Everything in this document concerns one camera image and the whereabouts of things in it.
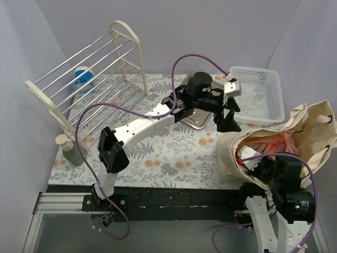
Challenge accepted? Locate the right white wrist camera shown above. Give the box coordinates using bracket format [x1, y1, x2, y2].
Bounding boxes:
[236, 145, 262, 171]

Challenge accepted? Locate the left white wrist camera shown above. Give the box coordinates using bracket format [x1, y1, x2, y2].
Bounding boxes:
[224, 72, 242, 98]

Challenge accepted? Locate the cream metal shoe rack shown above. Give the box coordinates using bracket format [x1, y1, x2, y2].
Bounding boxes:
[24, 20, 148, 151]

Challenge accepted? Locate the white plastic basket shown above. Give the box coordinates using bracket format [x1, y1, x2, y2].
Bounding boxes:
[230, 66, 285, 126]

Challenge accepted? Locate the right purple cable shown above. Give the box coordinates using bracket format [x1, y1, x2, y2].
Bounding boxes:
[212, 153, 316, 253]

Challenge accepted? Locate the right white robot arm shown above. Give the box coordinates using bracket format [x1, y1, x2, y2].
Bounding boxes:
[242, 153, 316, 252]

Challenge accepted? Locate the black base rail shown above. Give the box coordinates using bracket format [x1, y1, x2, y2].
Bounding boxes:
[47, 186, 249, 222]

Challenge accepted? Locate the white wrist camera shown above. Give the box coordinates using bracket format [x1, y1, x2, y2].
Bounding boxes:
[224, 72, 242, 98]
[236, 145, 262, 171]

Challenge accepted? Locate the steel tray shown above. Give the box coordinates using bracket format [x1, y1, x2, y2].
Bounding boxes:
[176, 73, 227, 130]

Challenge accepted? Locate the aluminium frame rail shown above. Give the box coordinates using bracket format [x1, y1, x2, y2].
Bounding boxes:
[33, 193, 86, 214]

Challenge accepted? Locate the blue white container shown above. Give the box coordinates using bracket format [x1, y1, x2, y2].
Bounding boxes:
[73, 66, 95, 99]

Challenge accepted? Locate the pink plastic grocery bag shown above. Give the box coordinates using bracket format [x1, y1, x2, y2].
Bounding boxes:
[242, 131, 300, 155]

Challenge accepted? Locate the grey soap dispenser bottle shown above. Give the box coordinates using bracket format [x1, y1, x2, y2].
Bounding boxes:
[55, 134, 87, 167]

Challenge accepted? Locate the beige canvas tote bag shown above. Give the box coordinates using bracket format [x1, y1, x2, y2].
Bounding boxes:
[217, 100, 336, 190]

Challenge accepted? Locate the floral table mat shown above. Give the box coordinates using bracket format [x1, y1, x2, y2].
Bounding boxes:
[48, 74, 240, 189]

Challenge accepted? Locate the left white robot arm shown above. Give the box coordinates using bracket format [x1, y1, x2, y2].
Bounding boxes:
[92, 72, 242, 211]

